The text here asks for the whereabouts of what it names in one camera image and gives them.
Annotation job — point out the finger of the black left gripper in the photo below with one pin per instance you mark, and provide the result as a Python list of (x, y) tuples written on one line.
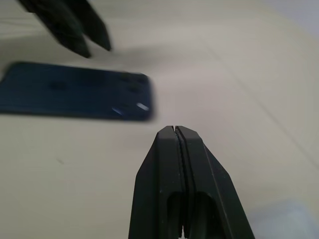
[(94, 27), (64, 32)]

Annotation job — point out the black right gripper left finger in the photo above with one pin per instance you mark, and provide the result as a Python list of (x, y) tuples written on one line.
[(159, 179)]

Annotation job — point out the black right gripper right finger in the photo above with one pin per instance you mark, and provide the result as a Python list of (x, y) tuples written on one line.
[(207, 184)]

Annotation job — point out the dark blue phone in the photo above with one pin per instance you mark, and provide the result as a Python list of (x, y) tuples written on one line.
[(74, 92)]

